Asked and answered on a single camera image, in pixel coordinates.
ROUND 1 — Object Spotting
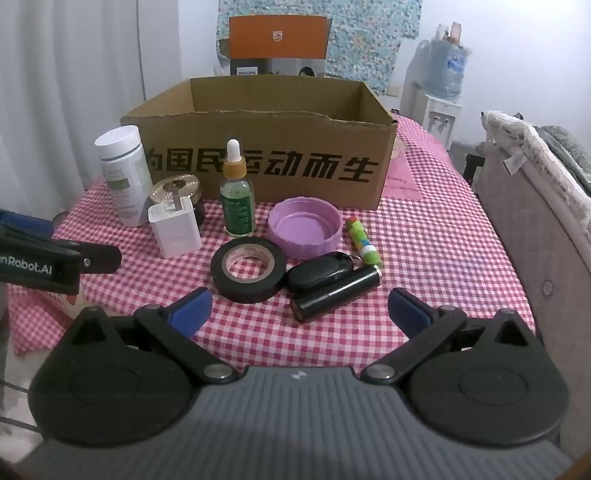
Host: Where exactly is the red checkered tablecloth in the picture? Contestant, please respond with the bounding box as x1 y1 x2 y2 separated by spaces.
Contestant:
7 113 539 356

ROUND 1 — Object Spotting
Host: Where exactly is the white fluffy blanket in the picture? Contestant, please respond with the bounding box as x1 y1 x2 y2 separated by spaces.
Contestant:
480 110 591 208

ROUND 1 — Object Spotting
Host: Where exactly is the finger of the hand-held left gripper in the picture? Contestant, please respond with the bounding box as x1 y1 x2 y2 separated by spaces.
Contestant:
0 210 53 239
51 241 122 274

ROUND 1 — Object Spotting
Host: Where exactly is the white supplement bottle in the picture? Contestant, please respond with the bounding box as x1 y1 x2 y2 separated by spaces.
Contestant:
95 126 154 228

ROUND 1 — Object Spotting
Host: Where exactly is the floral blue cloth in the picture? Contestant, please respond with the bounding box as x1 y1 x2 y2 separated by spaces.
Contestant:
217 0 423 95

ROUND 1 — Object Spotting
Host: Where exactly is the black key fob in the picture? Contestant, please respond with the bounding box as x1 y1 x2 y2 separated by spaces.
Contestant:
286 253 365 291

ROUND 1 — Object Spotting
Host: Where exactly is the black cylinder tube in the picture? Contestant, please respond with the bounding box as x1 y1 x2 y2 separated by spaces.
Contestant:
291 264 383 324

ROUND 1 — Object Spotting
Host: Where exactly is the orange appliance box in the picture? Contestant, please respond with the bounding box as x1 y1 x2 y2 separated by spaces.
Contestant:
217 15 333 77

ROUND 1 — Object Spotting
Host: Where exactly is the gold lid jar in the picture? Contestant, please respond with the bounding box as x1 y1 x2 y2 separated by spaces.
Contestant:
148 175 206 227

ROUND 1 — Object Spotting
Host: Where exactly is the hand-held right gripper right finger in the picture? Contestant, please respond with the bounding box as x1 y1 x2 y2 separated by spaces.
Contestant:
360 287 543 384

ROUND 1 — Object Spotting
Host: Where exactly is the blue water jug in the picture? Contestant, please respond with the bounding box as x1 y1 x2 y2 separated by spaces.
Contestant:
422 39 472 100

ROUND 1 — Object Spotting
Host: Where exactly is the purple plastic lid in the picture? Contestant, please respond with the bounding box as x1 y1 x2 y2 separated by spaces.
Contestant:
268 197 343 260

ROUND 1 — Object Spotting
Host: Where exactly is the green lip balm stick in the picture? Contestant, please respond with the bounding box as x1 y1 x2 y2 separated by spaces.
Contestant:
345 215 383 268

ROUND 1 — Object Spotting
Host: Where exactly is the white water dispenser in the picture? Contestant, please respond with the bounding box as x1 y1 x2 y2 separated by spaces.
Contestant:
401 85 462 151

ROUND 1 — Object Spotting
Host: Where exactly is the green dropper bottle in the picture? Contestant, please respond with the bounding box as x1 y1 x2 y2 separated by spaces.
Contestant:
219 138 256 238

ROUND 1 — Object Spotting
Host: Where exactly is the white curtain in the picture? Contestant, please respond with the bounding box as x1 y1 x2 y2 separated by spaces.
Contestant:
0 0 148 217

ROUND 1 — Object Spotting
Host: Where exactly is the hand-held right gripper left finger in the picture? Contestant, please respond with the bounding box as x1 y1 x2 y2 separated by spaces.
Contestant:
60 287 240 384

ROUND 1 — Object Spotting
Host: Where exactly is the brown cardboard box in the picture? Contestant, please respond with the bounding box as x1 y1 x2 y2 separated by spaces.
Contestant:
121 76 399 213

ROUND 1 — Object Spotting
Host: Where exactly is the black tape roll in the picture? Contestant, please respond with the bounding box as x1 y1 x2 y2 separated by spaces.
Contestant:
210 239 287 304

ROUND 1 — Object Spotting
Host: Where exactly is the white charger plug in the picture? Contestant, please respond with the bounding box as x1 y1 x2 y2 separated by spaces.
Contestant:
148 187 203 259

